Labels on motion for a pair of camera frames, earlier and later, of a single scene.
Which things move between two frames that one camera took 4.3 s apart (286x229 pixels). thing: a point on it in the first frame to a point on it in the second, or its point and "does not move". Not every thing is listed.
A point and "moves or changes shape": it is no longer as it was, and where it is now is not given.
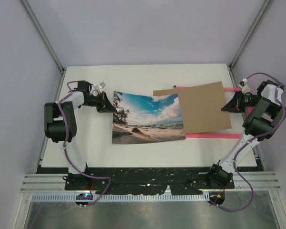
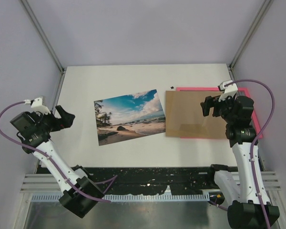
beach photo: (141, 118) moves or changes shape
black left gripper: (105, 106) to (65, 122)
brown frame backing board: (204, 107) moves or changes shape
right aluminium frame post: (256, 22) does not move
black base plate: (142, 181) does not move
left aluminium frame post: (45, 35) does not move
